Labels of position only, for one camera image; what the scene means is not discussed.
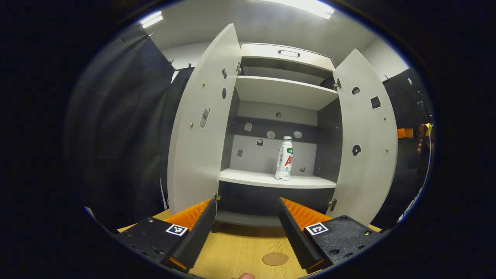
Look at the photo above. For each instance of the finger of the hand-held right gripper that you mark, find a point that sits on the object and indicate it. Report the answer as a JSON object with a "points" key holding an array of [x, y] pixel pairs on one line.
{"points": [[405, 133]]}

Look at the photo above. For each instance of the round wooden coaster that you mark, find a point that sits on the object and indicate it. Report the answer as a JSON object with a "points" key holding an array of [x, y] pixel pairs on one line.
{"points": [[275, 259]]}

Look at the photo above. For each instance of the small ceiling light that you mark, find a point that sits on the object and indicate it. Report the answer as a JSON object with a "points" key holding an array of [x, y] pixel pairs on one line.
{"points": [[151, 19]]}

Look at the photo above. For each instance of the large ceiling light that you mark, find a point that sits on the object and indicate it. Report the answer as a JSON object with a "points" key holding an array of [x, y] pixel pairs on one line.
{"points": [[306, 7]]}

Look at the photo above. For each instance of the black backdrop cloth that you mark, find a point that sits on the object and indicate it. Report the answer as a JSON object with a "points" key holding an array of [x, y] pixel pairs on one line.
{"points": [[116, 135]]}

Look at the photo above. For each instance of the white cabinet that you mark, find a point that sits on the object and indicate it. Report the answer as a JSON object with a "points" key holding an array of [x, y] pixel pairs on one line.
{"points": [[252, 155]]}

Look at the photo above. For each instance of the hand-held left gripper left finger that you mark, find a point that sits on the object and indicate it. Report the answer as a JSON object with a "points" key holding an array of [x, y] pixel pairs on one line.
{"points": [[197, 240]]}

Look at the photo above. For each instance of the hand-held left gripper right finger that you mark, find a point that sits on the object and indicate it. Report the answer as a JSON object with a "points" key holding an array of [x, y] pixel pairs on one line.
{"points": [[296, 236]]}

